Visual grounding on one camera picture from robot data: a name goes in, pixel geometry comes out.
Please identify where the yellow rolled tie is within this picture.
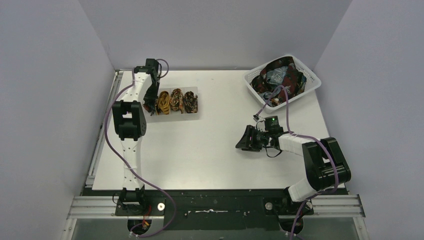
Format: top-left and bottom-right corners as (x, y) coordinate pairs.
(155, 90), (171, 115)

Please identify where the orange patterned rolled tie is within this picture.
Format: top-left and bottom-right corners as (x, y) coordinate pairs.
(170, 88), (184, 114)

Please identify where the dark brown rolled tie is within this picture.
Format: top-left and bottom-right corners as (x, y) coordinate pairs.
(183, 91), (198, 114)

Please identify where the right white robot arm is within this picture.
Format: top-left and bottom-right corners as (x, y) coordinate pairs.
(235, 116), (352, 203)

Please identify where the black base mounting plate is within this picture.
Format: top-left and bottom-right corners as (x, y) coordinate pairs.
(81, 188), (349, 231)

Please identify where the clear plastic organizer tray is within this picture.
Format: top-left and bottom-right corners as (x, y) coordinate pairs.
(142, 86), (200, 123)

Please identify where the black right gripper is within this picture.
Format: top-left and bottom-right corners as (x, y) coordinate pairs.
(236, 125), (271, 152)

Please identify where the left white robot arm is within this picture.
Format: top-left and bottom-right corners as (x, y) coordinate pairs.
(111, 58), (162, 194)

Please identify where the pile of patterned ties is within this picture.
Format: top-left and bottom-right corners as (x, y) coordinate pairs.
(250, 56), (307, 107)

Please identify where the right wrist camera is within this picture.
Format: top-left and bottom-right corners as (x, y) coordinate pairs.
(253, 114), (263, 123)

